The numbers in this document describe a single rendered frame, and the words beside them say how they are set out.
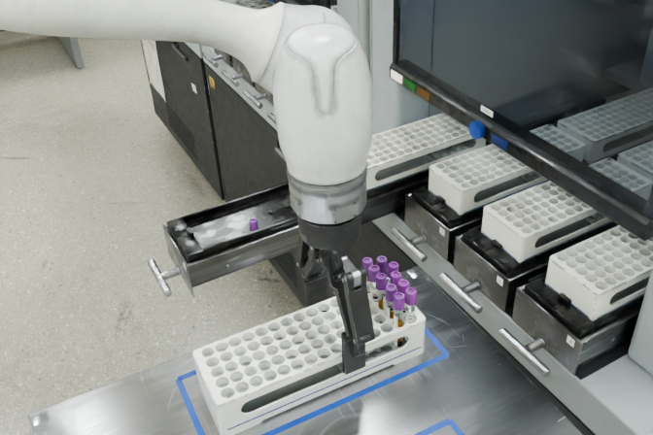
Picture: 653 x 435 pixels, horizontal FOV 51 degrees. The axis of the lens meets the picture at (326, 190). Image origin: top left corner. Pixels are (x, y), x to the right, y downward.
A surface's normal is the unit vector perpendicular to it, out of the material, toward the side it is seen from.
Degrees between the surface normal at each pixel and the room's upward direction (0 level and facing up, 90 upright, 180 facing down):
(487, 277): 90
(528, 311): 90
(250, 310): 0
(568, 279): 90
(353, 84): 79
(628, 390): 0
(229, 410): 90
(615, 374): 0
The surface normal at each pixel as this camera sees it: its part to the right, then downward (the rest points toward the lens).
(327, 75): 0.07, 0.27
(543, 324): -0.87, 0.30
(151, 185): -0.04, -0.83
